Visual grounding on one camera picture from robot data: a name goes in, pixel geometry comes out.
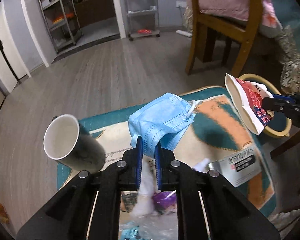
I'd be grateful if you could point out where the white Coltalin medicine box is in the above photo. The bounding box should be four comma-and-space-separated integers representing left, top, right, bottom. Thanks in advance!
208, 146, 261, 187

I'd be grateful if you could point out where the red white snack bag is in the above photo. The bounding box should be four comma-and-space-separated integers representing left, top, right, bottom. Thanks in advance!
225, 74, 274, 135

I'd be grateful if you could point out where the blue surgical face mask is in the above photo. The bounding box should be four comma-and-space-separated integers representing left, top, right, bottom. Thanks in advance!
128, 93, 203, 158

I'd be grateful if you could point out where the teal yellow trash bin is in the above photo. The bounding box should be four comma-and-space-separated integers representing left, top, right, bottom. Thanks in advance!
238, 73, 293, 138

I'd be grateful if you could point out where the purple snack wrapper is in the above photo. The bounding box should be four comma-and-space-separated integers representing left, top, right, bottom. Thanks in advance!
152, 191, 177, 215

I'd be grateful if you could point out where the white crumpled tissue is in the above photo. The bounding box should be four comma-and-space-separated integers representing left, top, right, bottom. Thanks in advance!
131, 155, 155, 217

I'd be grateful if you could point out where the floral sofa cover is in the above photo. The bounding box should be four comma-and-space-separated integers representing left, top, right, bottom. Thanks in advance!
260, 0, 300, 94

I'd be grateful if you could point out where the black paper cup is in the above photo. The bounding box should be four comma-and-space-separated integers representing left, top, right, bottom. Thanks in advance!
43, 114, 106, 174

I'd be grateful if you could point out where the teal orange patterned cushion mat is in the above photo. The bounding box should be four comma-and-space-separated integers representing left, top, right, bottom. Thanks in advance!
56, 86, 277, 218

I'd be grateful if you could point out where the wooden chair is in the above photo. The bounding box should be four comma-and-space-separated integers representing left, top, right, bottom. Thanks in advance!
185, 0, 263, 77

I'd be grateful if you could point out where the pink seat cushion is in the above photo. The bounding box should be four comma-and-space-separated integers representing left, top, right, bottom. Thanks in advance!
198, 0, 282, 29

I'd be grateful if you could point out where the white power strip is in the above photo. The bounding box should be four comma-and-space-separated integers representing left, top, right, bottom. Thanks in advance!
175, 30, 192, 38

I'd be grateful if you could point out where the metal storage rack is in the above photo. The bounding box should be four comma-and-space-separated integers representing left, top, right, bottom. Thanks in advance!
38, 0, 82, 53

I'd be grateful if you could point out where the grey rolling shelf cart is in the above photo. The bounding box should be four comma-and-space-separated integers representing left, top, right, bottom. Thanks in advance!
124, 0, 160, 41

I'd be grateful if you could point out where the white door with black handle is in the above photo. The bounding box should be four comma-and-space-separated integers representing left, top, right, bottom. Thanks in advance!
0, 2, 31, 93

